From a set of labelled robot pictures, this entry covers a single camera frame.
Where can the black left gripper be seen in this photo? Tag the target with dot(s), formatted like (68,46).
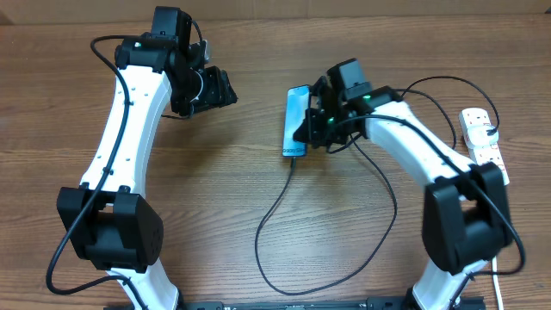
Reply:
(218,92)

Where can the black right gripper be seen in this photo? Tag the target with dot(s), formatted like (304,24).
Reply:
(315,138)

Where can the Galaxy smartphone blue screen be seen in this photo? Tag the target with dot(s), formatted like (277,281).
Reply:
(298,100)

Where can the white power strip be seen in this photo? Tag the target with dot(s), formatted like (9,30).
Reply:
(482,147)

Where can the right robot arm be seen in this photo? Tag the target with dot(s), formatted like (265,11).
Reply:
(466,216)

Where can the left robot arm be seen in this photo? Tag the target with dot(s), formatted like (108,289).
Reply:
(106,217)

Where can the white charger adapter plug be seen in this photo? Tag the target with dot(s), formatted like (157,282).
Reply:
(481,135)

